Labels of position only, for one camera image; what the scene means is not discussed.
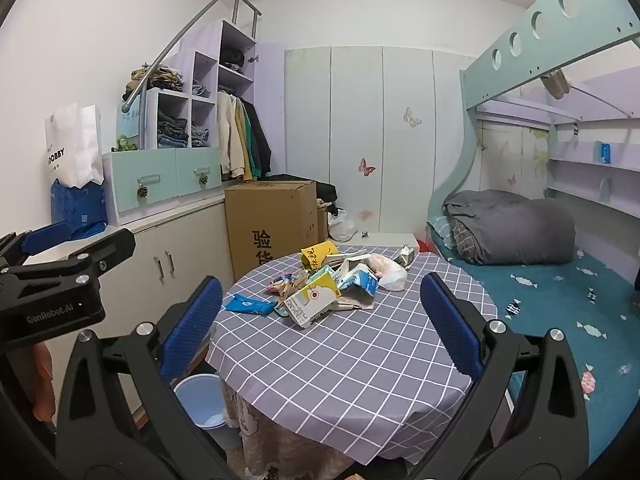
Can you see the pale wardrobe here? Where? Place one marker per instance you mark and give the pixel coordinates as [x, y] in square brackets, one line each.
[350, 135]

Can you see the small grey carton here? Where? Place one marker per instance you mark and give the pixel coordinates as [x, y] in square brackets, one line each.
[406, 254]

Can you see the teal bunk bed frame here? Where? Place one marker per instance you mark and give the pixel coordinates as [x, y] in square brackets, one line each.
[520, 67]

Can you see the black folded clothes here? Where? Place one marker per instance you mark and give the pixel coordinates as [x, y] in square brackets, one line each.
[232, 57]

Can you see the person's left forearm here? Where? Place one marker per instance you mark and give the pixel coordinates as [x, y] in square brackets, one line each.
[44, 380]

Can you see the grey folded clothes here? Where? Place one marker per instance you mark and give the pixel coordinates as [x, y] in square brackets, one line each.
[200, 90]

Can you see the brown hanging pouch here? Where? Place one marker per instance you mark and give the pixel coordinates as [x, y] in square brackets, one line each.
[556, 85]

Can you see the small green plant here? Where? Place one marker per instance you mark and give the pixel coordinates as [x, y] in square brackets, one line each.
[125, 145]

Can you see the blue bag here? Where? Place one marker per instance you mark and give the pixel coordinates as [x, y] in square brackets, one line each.
[80, 207]

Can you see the white milk carton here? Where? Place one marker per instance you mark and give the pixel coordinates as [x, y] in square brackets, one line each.
[310, 302]

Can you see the blue and white carton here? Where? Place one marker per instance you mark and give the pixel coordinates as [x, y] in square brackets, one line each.
[362, 282]

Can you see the blue wipes packet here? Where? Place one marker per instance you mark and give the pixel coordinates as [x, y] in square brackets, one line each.
[247, 305]

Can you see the black clothing pile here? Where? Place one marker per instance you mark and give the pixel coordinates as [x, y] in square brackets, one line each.
[325, 192]

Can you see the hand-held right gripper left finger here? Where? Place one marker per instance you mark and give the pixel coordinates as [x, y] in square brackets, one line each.
[192, 330]

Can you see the folded jeans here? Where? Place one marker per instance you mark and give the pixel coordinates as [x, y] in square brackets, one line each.
[172, 130]
[200, 135]

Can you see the pink patterned table skirt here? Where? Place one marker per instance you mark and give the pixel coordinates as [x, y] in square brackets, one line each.
[280, 435]

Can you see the black hanging coat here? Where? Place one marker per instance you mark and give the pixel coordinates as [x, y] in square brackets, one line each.
[261, 145]

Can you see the blue plastic bin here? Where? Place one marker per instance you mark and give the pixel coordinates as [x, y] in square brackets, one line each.
[197, 400]

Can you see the yellow packaging bag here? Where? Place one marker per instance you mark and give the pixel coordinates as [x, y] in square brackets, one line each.
[320, 252]

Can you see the pink butterfly sticker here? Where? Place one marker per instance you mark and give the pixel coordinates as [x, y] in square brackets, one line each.
[366, 166]

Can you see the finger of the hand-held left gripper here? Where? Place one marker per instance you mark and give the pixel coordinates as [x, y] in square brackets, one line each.
[47, 237]
[107, 247]

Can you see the pine cone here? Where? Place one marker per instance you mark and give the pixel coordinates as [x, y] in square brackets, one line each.
[203, 180]
[142, 192]

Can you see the brown wrapper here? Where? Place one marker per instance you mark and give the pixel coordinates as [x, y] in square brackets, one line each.
[285, 287]

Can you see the cream butterfly sticker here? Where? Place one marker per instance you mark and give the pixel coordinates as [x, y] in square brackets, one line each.
[412, 117]

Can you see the purple wall shelves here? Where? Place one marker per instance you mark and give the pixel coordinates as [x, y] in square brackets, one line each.
[575, 165]

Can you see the white and red carton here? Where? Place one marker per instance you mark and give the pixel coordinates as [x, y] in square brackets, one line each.
[350, 262]

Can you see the blue checked pillow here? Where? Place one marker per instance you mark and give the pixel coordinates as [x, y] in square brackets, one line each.
[440, 227]

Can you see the white plastic bag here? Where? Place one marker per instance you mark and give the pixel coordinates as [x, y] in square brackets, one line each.
[342, 227]

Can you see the large cardboard box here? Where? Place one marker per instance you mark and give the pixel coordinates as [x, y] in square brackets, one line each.
[270, 210]

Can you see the small cardboard box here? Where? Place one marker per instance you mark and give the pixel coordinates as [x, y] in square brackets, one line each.
[323, 225]

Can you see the white low cabinet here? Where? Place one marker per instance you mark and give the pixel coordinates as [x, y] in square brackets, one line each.
[165, 240]

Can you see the teal hanging garment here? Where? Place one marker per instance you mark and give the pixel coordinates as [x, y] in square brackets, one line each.
[251, 155]

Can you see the cream hanging jacket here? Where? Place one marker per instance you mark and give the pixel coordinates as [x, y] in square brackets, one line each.
[227, 135]

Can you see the small blue box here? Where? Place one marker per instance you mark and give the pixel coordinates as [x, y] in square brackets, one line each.
[605, 152]

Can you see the pink flower sticker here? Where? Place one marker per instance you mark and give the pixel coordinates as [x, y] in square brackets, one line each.
[365, 215]

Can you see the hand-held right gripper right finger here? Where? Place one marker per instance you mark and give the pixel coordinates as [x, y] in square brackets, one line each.
[450, 325]

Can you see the round table checkered cloth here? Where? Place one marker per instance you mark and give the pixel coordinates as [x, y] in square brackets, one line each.
[350, 360]

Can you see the olive folded clothes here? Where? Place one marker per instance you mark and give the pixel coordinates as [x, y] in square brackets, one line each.
[155, 77]

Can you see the white paper bag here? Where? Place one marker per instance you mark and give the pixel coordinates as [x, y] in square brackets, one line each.
[72, 145]

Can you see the teal patterned bed sheet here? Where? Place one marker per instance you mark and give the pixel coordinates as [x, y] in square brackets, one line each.
[550, 300]

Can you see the mustard hanging garment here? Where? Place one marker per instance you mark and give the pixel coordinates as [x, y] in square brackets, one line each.
[242, 150]

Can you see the grey duvet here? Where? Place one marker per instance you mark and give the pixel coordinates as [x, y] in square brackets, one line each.
[510, 232]

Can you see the metal handrail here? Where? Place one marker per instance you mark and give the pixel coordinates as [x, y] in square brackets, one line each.
[165, 55]

